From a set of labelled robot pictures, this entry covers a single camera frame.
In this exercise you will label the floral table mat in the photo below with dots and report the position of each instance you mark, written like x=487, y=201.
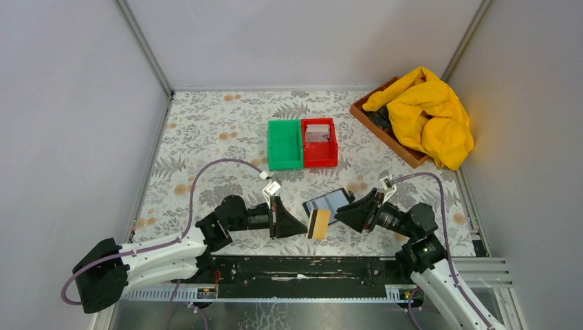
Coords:
x=206, y=126

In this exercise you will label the red plastic bin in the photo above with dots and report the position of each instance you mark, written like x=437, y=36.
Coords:
x=320, y=155

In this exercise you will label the brown wooden tray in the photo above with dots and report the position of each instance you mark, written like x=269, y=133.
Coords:
x=412, y=157

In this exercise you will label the black leather card holder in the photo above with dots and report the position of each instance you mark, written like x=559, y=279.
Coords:
x=330, y=201

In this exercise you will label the clear card stack in bin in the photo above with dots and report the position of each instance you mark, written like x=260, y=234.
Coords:
x=317, y=133

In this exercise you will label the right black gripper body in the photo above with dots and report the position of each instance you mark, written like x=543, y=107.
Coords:
x=386, y=216

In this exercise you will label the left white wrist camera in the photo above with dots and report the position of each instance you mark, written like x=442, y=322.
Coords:
x=272, y=188

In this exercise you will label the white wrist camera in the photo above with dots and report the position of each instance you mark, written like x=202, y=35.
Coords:
x=272, y=188
x=386, y=180

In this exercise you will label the dark items in tray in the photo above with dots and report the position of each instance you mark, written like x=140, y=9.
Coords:
x=380, y=118

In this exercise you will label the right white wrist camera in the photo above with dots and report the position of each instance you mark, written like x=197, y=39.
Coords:
x=386, y=180

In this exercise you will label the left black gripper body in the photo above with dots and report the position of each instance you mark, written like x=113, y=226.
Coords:
x=256, y=219

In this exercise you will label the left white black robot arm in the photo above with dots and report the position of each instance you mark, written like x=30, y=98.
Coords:
x=110, y=271

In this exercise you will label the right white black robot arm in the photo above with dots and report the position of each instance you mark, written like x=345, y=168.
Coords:
x=423, y=258

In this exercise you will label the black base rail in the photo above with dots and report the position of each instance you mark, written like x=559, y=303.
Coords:
x=352, y=277

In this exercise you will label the yellow cloth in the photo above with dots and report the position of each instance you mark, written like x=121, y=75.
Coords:
x=426, y=115

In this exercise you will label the green plastic bin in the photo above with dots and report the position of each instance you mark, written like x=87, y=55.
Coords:
x=285, y=145

